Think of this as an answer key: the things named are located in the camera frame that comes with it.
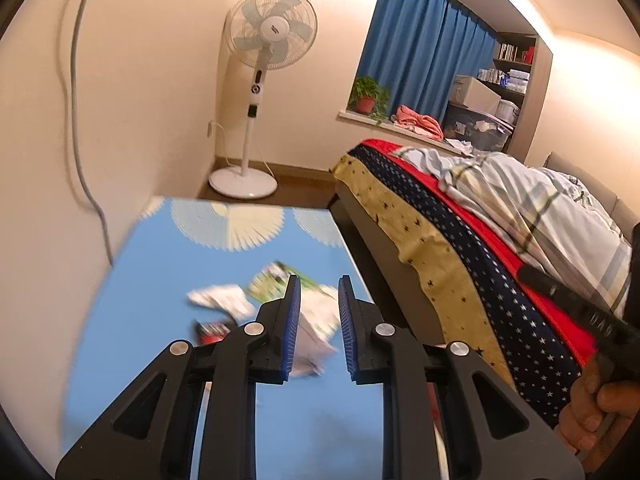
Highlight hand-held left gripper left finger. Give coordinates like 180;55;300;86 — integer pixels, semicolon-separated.
55;274;303;480

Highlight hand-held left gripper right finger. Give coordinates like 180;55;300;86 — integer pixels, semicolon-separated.
338;274;586;480

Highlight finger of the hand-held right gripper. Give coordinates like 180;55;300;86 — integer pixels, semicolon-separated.
517;265;581;313

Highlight white bag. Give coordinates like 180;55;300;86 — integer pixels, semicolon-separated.
290;285;346;378

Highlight green white packet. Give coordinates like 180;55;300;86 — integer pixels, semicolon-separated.
247;260;331;306

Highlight white paper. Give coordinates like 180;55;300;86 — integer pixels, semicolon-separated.
187;285;256;318

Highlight black red packet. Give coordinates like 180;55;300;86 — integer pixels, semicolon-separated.
195;322;236;346

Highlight person's right hand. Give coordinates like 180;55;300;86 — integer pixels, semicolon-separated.
557;352;640;461

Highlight red blanket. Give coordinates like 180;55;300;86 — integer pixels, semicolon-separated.
361;138;598;366

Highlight plaid duvet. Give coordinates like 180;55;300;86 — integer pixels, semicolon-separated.
400;146;633;318

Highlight bed with star blanket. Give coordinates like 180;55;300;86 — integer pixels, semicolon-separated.
332;146;598;428

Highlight grey padded headboard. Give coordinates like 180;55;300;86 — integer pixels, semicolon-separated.
542;151;640;231

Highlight blue tablecloth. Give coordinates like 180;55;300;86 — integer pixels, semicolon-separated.
62;197;381;480

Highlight clear storage bin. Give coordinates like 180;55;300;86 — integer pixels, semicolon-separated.
442;102;516;153

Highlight white lidded container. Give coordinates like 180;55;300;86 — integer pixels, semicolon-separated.
495;100;519;126

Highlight white cardboard box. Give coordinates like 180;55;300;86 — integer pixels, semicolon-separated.
451;75;501;111

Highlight stack of white packages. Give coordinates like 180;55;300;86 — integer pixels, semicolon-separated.
477;67;531;93

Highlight pink clothes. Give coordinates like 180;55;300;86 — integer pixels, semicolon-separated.
391;105;445;140

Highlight white window sill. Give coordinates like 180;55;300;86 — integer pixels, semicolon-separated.
337;109;463;156

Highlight potted green plant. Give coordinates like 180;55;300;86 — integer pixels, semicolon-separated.
348;76;392;123

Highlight blue curtain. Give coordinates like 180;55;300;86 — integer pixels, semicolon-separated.
359;0;498;128

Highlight white standing fan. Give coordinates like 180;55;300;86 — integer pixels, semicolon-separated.
209;0;319;200

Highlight grey bed frame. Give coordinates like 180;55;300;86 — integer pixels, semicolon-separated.
327;180;446;346

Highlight grey wall cable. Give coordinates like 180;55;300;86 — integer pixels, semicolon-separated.
57;0;115;266

